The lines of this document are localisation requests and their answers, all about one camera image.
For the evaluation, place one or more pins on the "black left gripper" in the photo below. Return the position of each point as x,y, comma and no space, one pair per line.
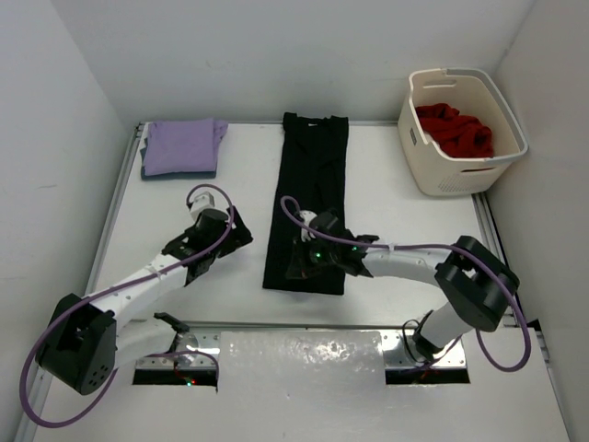
236,238

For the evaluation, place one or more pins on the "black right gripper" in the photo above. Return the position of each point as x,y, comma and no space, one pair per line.
301,266

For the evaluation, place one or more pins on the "lavender garment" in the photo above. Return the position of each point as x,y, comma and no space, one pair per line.
183,146

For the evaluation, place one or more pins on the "black garment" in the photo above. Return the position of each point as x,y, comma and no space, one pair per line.
312,170

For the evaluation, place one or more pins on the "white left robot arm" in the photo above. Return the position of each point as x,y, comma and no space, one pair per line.
92,336

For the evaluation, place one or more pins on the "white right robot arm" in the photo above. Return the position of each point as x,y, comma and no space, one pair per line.
478,287

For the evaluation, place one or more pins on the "white front cover panel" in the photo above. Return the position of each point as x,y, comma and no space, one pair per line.
324,386

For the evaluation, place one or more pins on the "red garment in basket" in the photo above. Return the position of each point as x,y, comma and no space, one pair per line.
458,135

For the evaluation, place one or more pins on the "cream perforated laundry basket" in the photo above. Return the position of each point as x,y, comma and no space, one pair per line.
473,93

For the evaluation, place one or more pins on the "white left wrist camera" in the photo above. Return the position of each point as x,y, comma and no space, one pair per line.
201,202

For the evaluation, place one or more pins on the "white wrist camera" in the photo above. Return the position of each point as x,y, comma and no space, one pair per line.
201,202
306,217

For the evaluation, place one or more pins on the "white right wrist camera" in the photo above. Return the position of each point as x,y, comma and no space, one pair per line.
306,217

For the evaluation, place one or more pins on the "aluminium table edge rail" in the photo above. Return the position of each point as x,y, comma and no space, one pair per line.
114,207

